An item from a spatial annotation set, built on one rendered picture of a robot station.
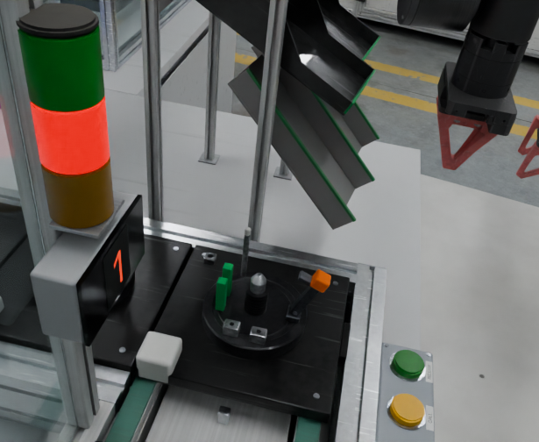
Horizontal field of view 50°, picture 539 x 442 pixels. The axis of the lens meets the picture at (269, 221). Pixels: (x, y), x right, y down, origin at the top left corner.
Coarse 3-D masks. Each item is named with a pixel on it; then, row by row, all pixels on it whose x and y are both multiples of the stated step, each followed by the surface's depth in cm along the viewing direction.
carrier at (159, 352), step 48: (192, 288) 81; (240, 288) 79; (288, 288) 80; (336, 288) 84; (192, 336) 74; (240, 336) 72; (288, 336) 73; (336, 336) 76; (192, 384) 69; (240, 384) 69; (288, 384) 70
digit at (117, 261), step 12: (120, 240) 48; (108, 252) 46; (120, 252) 49; (108, 264) 47; (120, 264) 50; (108, 276) 47; (120, 276) 50; (108, 288) 48; (120, 288) 51; (108, 300) 48
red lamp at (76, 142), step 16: (32, 112) 39; (48, 112) 38; (64, 112) 38; (80, 112) 38; (96, 112) 39; (48, 128) 39; (64, 128) 39; (80, 128) 39; (96, 128) 40; (48, 144) 40; (64, 144) 39; (80, 144) 40; (96, 144) 41; (48, 160) 41; (64, 160) 40; (80, 160) 40; (96, 160) 41
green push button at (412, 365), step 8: (400, 352) 75; (408, 352) 75; (400, 360) 74; (408, 360) 74; (416, 360) 74; (400, 368) 73; (408, 368) 73; (416, 368) 73; (408, 376) 73; (416, 376) 73
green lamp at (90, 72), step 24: (24, 48) 36; (48, 48) 35; (72, 48) 36; (96, 48) 37; (48, 72) 36; (72, 72) 36; (96, 72) 38; (48, 96) 37; (72, 96) 37; (96, 96) 39
